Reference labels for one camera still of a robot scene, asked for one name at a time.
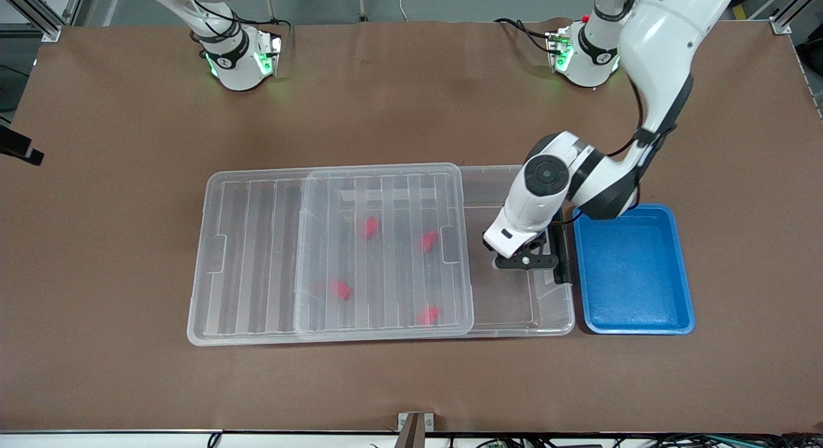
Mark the thin metal stand leg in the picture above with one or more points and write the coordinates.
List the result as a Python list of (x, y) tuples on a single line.
[(361, 4), (270, 4)]

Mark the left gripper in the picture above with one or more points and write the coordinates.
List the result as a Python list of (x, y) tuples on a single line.
[(560, 250)]

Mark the clear plastic box lid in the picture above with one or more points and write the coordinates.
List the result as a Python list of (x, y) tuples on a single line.
[(257, 261)]

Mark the red block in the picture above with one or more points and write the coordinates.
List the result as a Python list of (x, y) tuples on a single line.
[(427, 315), (339, 289), (370, 226), (429, 240)]

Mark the clear plastic storage box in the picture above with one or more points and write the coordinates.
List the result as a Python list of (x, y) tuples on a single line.
[(508, 306)]

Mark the brown table cover sheet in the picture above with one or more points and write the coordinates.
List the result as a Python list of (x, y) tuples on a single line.
[(128, 384)]

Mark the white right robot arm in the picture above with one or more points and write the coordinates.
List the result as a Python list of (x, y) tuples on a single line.
[(235, 69)]

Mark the aluminium frame profile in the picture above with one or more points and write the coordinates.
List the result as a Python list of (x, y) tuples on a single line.
[(35, 14), (794, 11)]

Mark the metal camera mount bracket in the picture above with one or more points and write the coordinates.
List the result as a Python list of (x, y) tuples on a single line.
[(415, 429)]

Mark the blue plastic tray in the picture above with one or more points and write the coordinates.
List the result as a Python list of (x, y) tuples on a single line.
[(633, 274)]

